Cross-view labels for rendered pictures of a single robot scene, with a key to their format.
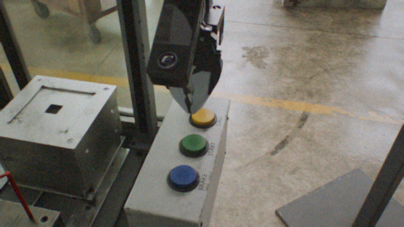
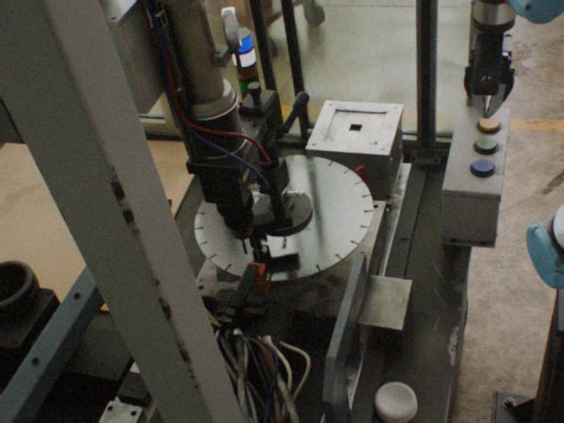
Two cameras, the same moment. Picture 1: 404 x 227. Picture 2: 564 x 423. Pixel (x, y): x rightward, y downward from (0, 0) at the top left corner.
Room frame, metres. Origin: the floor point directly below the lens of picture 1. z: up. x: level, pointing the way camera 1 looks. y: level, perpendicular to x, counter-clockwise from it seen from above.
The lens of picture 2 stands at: (-0.71, 0.22, 1.80)
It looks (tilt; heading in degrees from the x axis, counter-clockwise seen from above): 43 degrees down; 12
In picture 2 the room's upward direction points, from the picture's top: 11 degrees counter-clockwise
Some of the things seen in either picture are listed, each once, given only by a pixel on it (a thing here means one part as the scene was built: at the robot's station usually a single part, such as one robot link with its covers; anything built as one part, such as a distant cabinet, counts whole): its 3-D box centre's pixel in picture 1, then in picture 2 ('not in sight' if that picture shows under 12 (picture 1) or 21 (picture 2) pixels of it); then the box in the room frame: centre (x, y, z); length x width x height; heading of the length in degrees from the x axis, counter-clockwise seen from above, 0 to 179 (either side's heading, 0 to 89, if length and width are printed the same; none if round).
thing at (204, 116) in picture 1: (202, 118); (488, 126); (0.48, -0.01, 0.90); 0.04 x 0.04 x 0.02
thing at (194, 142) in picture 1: (194, 145); (486, 147); (0.42, 0.01, 0.90); 0.04 x 0.04 x 0.02
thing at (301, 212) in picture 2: not in sight; (281, 206); (0.20, 0.40, 0.96); 0.11 x 0.11 x 0.03
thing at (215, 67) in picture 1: (204, 66); (500, 80); (0.41, -0.01, 1.06); 0.05 x 0.02 x 0.09; 78
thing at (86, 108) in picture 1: (63, 137); (357, 153); (0.51, 0.27, 0.82); 0.18 x 0.18 x 0.15; 77
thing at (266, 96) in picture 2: not in sight; (264, 140); (0.12, 0.39, 1.17); 0.06 x 0.05 x 0.20; 158
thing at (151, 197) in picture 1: (186, 174); (476, 174); (0.42, 0.02, 0.82); 0.28 x 0.11 x 0.15; 167
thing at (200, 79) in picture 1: (203, 83); (496, 94); (0.43, -0.01, 1.01); 0.06 x 0.03 x 0.09; 168
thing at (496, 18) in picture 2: not in sight; (493, 6); (0.43, 0.01, 1.20); 0.08 x 0.08 x 0.05
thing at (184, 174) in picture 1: (183, 178); (483, 169); (0.35, 0.02, 0.90); 0.04 x 0.04 x 0.02
